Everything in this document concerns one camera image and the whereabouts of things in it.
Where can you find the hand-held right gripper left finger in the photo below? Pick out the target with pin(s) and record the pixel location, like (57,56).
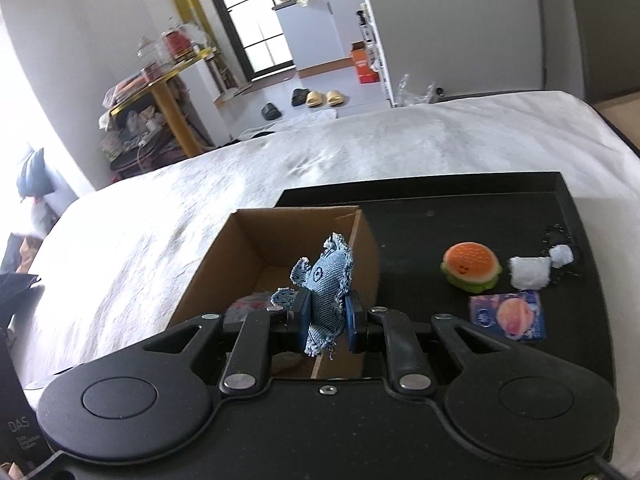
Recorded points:
(303,322)

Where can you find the kitchen cabinet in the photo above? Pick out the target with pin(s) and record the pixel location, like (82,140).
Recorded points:
(310,30)

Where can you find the clear glass jar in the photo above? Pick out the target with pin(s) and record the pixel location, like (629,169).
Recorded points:
(148,52)

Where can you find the olive green cabinet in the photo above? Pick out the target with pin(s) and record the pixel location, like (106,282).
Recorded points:
(607,35)

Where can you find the clear plastic wrap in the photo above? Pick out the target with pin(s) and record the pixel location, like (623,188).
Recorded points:
(415,91)

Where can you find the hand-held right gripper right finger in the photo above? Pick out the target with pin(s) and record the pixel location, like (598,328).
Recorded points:
(353,324)

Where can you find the white storage shelf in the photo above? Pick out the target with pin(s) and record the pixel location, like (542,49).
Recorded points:
(377,60)

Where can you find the black slipper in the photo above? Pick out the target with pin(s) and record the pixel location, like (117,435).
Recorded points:
(272,111)
(300,97)

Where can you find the purple and pink packet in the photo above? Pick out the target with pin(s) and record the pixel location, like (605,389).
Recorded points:
(505,316)

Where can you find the white bed blanket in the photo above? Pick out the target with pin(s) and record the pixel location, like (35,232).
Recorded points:
(200,200)

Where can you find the yellow round table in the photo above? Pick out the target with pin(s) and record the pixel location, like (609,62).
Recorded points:
(172,115)

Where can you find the burger squishy toy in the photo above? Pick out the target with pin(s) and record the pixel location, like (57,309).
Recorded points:
(467,260)

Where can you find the blue denim plush toy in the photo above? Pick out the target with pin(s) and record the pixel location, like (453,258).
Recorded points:
(324,280)

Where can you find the pile of clutter under table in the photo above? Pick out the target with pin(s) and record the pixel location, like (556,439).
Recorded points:
(135,135)

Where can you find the black framed glass door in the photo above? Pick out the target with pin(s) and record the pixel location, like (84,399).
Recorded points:
(235,15)

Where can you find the orange carton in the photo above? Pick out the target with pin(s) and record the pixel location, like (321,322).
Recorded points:
(365,65)

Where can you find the brown cardboard box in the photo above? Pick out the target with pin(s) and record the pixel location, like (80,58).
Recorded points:
(250,240)

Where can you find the black pouch with white patch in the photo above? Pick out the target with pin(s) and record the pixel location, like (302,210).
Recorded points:
(561,255)

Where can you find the red packages on table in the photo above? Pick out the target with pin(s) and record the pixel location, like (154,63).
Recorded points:
(125,89)

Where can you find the glass jar with red contents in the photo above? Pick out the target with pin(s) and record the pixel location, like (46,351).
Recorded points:
(179,42)

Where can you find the dark blue cloth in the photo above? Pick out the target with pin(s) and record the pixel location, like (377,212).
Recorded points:
(35,172)

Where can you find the beige slipper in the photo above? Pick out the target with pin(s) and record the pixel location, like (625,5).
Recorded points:
(316,99)
(335,98)

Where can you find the white fluffy pouch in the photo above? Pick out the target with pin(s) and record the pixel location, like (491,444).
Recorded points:
(530,272)

